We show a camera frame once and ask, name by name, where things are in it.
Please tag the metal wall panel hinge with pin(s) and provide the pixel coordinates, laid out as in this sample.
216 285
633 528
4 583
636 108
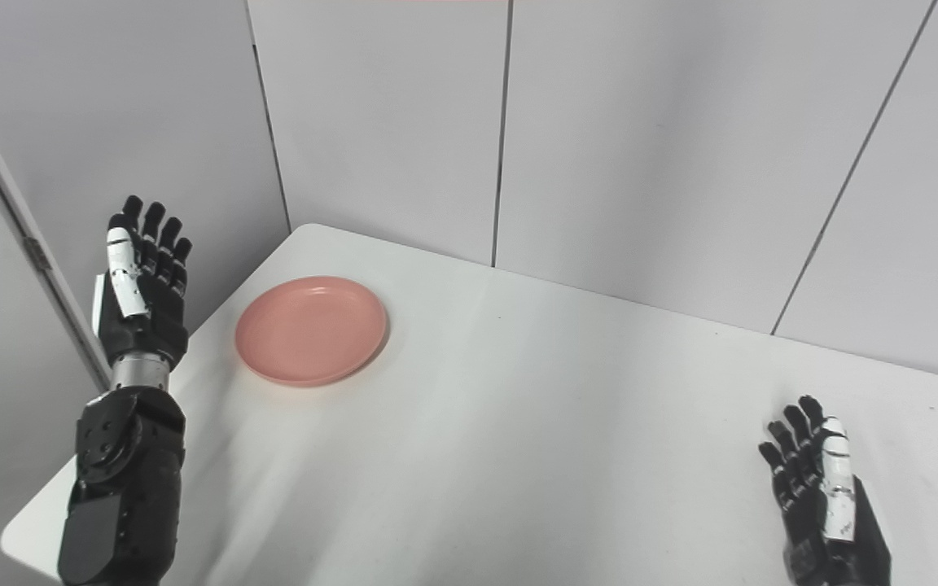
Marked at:
36 253

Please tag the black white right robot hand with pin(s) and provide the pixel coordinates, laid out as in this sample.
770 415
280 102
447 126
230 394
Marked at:
843 553

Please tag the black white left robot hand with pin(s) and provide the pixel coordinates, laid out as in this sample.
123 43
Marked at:
147 321

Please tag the pink round plate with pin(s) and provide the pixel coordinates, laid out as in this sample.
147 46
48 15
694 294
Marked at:
310 330

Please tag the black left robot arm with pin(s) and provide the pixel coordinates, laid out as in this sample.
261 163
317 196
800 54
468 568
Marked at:
123 488

